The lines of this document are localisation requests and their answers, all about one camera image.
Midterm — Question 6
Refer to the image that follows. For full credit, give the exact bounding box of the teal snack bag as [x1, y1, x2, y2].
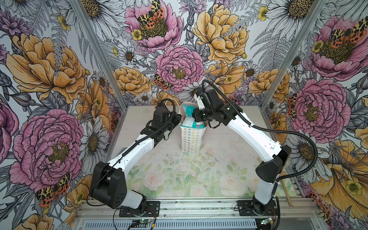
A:
[182, 104, 205, 129]

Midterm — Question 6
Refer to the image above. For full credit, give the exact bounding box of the white printed paper bag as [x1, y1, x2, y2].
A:
[180, 102, 208, 154]

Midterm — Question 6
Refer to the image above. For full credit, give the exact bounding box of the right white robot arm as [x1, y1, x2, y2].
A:
[193, 103, 291, 215]

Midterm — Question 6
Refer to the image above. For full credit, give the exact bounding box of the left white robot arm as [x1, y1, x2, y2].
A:
[89, 108, 182, 212]

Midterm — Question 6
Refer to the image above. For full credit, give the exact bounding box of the wooden stick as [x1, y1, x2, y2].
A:
[280, 180, 293, 207]

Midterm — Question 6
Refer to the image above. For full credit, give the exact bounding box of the small green circuit board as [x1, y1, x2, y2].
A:
[128, 219, 156, 230]

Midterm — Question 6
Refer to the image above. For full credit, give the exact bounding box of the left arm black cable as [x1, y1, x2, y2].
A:
[86, 98, 176, 207]

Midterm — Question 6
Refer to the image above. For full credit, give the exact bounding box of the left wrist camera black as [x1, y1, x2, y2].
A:
[151, 106, 169, 129]

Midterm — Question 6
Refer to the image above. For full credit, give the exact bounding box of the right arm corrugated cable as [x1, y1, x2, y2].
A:
[201, 79, 319, 182]

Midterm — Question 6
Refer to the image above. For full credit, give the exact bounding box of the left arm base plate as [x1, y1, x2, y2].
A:
[119, 201, 161, 218]

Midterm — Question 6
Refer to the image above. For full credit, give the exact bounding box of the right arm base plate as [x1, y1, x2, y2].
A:
[233, 199, 279, 216]

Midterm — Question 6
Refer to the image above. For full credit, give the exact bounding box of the right aluminium corner post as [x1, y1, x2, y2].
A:
[260, 0, 325, 109]

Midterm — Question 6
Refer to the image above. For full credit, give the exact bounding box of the aluminium corner post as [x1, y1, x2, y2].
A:
[260, 0, 325, 109]
[71, 1, 127, 112]

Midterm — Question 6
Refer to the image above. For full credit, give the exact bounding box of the aluminium front rail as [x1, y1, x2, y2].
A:
[72, 197, 328, 230]

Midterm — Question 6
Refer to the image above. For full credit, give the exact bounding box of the left aluminium corner post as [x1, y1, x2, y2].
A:
[71, 1, 127, 112]

